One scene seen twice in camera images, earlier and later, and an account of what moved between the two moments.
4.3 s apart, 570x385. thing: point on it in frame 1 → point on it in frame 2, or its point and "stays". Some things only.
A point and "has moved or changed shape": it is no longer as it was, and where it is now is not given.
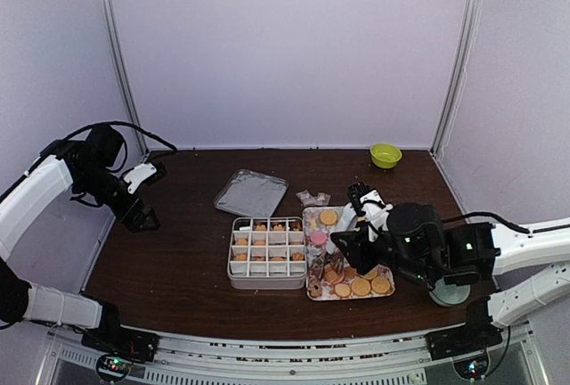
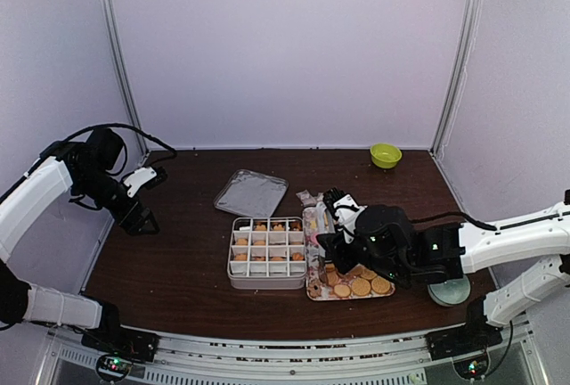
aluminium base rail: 292,360 stays
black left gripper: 132,223 stays
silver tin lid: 251,192 stays
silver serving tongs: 331,257 has moved or changed shape
